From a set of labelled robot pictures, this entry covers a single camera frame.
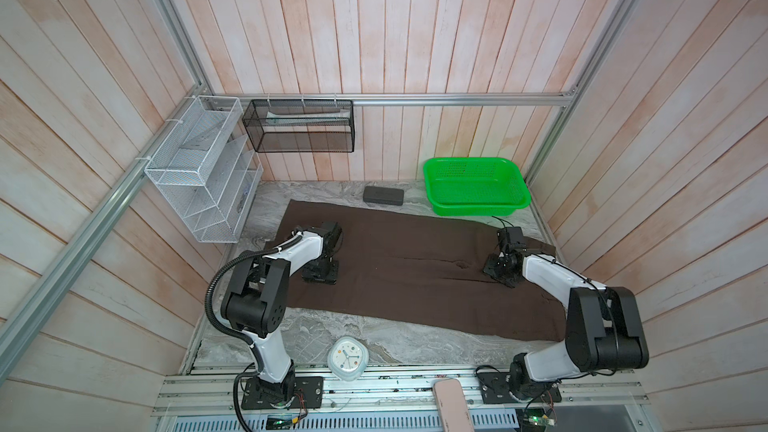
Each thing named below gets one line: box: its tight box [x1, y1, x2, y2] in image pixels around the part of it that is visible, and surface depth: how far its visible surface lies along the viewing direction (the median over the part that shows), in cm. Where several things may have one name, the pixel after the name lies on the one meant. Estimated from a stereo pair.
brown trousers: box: [278, 200, 567, 341], surface depth 95 cm
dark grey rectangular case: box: [362, 186, 405, 206], surface depth 117 cm
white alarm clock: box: [327, 336, 370, 382], surface depth 78 cm
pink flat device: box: [433, 378, 475, 432], surface depth 71 cm
